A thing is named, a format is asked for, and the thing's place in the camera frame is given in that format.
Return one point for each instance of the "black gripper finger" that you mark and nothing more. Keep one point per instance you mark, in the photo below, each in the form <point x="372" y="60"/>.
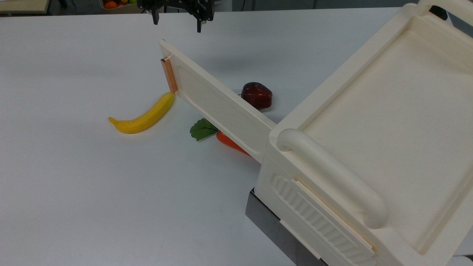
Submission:
<point x="199" y="26"/>
<point x="155" y="17"/>

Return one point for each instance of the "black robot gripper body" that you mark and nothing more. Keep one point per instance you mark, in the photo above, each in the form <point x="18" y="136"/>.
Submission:
<point x="184" y="6"/>

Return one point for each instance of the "cream cabinet door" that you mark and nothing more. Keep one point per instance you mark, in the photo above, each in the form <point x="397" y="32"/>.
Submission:
<point x="218" y="99"/>

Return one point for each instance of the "cream plastic toy cabinet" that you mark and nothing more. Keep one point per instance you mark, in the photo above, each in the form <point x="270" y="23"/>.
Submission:
<point x="377" y="147"/>

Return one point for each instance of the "small black object behind cabinet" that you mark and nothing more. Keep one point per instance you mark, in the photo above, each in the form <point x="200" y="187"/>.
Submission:
<point x="439" y="12"/>

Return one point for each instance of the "basket of toy fruit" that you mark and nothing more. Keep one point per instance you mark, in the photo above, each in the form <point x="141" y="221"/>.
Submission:
<point x="114" y="3"/>

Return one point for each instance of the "dark red toy apple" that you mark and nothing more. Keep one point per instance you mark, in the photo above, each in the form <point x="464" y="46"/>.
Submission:
<point x="258" y="95"/>

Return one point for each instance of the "yellow toy banana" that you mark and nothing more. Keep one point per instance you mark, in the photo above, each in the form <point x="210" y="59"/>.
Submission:
<point x="146" y="117"/>

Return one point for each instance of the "orange toy carrot with leaves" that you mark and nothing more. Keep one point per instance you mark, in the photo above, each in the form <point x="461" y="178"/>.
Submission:
<point x="202" y="129"/>

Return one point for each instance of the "light wooden table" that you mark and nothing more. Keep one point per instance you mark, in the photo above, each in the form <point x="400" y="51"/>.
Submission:
<point x="24" y="5"/>

